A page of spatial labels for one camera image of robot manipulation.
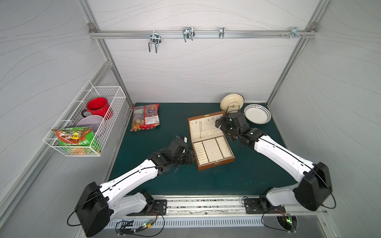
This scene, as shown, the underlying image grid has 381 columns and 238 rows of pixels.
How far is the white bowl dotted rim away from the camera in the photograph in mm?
1121

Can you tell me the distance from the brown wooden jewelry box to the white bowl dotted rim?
1.10ft

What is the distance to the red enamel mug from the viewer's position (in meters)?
0.65

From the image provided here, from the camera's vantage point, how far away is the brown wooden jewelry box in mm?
857

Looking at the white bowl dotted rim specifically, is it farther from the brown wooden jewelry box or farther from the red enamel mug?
the red enamel mug

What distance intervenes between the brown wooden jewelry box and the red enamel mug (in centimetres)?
41

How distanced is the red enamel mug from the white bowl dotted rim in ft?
2.96

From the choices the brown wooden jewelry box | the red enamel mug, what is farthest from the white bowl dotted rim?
the red enamel mug
